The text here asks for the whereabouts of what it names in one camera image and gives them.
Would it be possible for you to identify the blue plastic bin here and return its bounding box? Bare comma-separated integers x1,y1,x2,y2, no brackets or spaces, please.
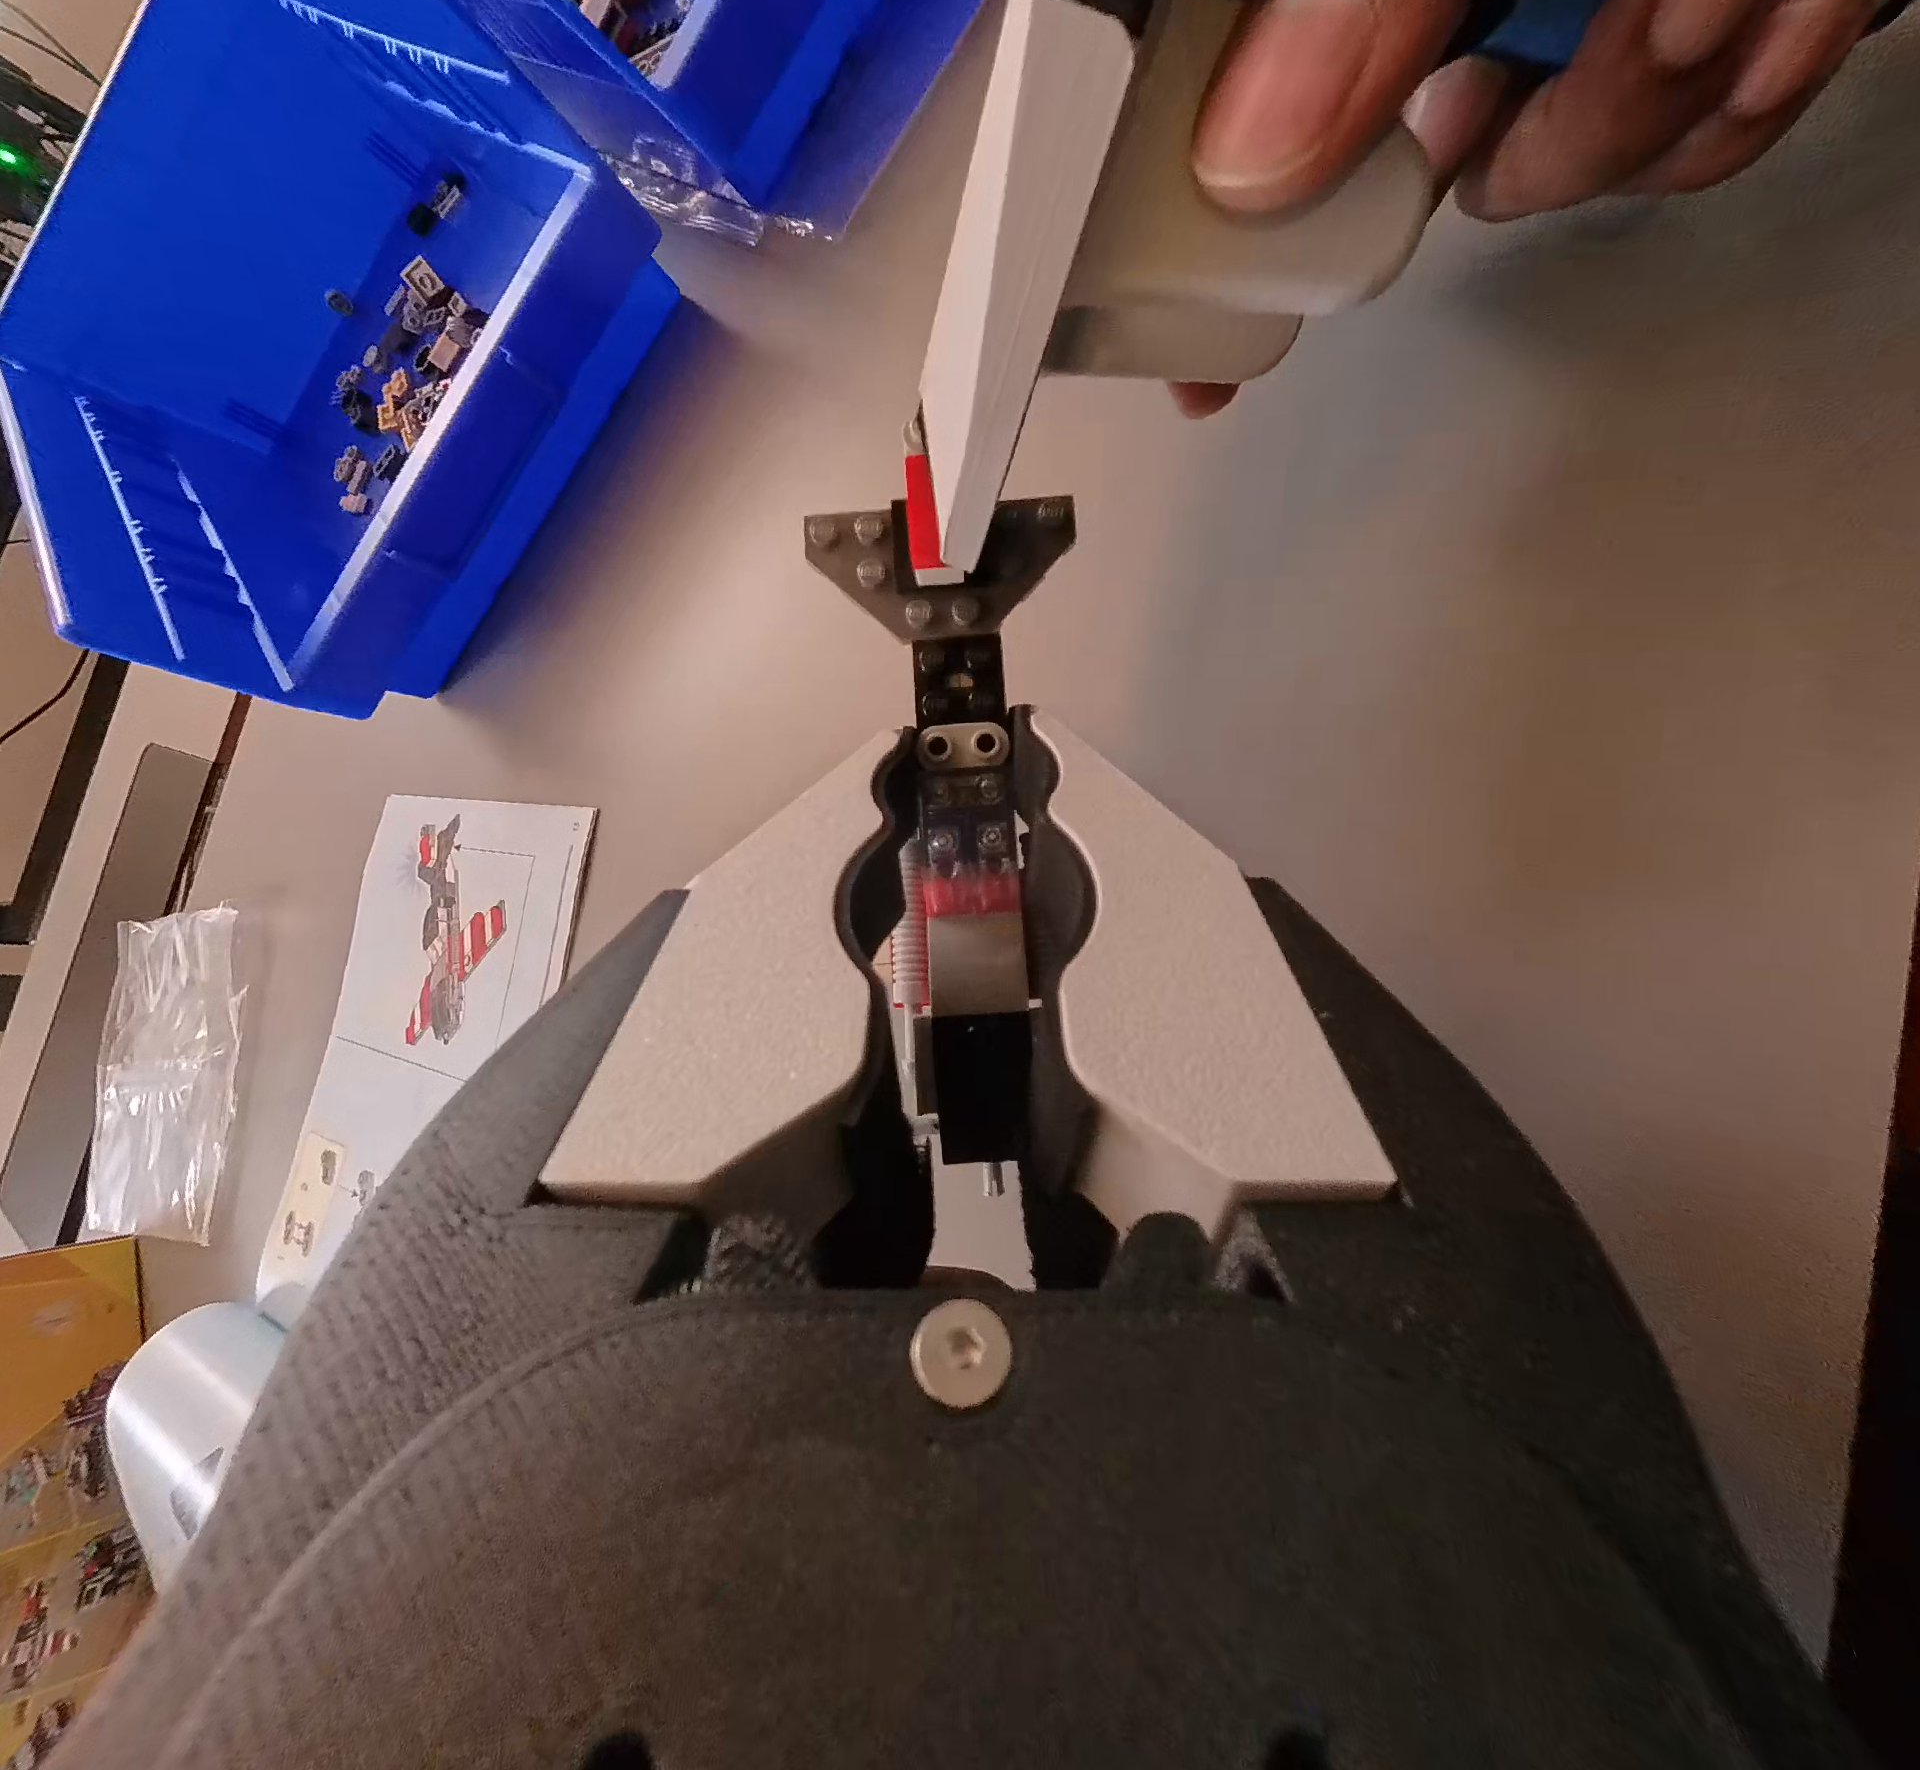
187,0,1052,218
0,0,686,721

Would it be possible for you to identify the toy brick model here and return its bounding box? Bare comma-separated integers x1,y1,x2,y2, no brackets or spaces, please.
801,495,1082,1209

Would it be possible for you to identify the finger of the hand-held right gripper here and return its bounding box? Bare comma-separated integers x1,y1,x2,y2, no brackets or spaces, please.
916,0,1140,580

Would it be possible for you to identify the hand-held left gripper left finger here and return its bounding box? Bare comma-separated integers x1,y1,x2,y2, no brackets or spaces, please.
537,729,919,1224

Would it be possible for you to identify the red grey brick piece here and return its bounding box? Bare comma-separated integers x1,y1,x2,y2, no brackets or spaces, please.
896,407,968,587

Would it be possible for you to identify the clear plastic bag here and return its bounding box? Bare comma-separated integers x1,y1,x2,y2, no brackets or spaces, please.
81,904,250,1247
600,134,843,245

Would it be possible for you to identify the yellow toy box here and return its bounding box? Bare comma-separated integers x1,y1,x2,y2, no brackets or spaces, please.
0,1238,159,1770

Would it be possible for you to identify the instruction booklet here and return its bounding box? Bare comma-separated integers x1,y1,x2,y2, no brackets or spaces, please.
112,795,601,1599

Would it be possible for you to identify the pile of small pale bricks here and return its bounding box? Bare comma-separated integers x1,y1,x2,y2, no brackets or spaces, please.
323,172,490,519

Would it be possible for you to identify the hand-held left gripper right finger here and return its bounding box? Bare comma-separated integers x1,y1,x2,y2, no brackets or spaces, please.
1019,701,1406,1240

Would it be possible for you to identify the person's right hand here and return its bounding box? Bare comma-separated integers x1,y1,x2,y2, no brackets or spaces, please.
1170,0,1884,423

